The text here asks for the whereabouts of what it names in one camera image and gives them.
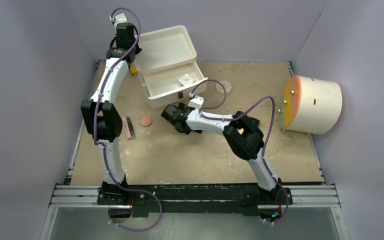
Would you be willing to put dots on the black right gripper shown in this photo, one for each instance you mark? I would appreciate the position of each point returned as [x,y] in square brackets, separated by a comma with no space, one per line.
[182,106]

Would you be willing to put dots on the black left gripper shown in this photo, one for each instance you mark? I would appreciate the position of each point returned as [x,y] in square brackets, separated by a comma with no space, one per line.
[137,50]

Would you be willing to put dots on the small white cube box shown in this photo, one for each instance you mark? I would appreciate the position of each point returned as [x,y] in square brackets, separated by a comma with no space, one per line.
[186,80]

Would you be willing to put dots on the white three-drawer organizer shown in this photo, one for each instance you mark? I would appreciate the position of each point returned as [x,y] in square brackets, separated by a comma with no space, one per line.
[167,54]

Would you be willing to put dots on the pink makeup stick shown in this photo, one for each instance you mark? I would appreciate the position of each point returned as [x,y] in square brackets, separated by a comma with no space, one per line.
[126,128]

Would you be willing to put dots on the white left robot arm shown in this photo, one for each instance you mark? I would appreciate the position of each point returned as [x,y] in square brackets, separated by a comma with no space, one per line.
[102,119]

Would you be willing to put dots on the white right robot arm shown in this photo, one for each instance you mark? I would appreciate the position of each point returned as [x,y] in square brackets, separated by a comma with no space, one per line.
[242,135]

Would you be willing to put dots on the round peach powder puff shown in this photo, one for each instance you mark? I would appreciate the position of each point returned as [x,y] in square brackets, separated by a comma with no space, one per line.
[146,121]

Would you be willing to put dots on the yellow grey small block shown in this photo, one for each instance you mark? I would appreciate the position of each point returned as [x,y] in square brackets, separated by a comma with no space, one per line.
[133,71]

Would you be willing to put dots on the black eyeliner pencil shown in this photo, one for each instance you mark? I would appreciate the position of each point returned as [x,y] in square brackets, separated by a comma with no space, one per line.
[130,126]

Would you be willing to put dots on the round beige coaster disc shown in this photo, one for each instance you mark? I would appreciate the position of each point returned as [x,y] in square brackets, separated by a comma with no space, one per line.
[223,87]

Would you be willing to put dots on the white cylindrical bin orange lid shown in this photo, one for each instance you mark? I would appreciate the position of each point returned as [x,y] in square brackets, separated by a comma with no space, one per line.
[310,105]

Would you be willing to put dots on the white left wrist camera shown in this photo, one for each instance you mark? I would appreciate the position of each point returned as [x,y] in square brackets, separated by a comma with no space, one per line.
[117,19]

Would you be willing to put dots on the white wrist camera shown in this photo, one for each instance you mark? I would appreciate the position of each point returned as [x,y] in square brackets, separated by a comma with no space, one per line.
[117,19]
[196,102]

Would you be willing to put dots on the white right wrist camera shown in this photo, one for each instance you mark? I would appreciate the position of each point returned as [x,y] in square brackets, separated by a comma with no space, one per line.
[196,102]

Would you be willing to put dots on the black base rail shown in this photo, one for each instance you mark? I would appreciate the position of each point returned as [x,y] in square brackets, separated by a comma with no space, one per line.
[156,206]

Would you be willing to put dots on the aluminium table edge rail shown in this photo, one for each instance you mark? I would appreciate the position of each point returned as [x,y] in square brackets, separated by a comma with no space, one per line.
[307,196]

